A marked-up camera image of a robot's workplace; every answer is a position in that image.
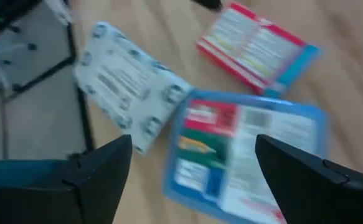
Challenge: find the red white bandage box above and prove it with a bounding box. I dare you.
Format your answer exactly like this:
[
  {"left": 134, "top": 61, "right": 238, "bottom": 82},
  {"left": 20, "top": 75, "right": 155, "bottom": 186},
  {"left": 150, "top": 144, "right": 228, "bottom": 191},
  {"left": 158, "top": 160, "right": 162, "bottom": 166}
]
[{"left": 196, "top": 1, "right": 322, "bottom": 99}]

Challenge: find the grey printed gauze packet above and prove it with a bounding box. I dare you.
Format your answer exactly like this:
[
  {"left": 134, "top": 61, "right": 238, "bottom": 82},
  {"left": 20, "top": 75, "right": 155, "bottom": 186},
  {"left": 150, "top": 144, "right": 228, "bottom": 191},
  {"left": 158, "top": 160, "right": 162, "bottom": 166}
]
[{"left": 73, "top": 21, "right": 194, "bottom": 155}]

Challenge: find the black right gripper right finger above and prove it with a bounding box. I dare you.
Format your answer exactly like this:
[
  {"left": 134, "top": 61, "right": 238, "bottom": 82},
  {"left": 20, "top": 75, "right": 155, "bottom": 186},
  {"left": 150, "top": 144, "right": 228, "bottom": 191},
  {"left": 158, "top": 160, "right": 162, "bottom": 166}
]
[{"left": 255, "top": 134, "right": 363, "bottom": 224}]

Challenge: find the black aluminium table frame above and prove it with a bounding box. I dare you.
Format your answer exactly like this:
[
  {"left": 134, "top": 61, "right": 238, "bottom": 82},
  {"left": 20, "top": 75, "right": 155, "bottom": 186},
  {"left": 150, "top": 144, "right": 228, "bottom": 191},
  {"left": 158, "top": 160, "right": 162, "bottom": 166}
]
[{"left": 11, "top": 23, "right": 97, "bottom": 153}]

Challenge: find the office chair with casters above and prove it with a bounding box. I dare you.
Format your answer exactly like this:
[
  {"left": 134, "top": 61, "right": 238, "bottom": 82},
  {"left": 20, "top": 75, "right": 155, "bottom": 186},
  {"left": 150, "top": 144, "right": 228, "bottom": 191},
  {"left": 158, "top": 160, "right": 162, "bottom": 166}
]
[{"left": 0, "top": 0, "right": 76, "bottom": 103}]

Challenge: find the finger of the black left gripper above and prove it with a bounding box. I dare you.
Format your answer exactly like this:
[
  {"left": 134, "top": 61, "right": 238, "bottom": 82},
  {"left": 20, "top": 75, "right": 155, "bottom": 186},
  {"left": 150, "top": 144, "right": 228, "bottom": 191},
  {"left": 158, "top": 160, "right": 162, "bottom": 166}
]
[{"left": 190, "top": 0, "right": 224, "bottom": 12}]

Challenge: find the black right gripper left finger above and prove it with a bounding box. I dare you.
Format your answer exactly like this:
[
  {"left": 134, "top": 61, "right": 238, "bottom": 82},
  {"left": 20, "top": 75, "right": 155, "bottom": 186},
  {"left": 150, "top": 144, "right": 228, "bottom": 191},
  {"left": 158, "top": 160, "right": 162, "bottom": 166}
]
[{"left": 0, "top": 134, "right": 134, "bottom": 224}]

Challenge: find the blue first aid kit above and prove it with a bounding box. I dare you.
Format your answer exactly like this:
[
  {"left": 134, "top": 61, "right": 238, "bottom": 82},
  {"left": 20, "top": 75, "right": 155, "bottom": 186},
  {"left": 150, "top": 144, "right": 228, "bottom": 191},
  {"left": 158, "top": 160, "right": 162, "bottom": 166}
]
[{"left": 161, "top": 88, "right": 330, "bottom": 224}]

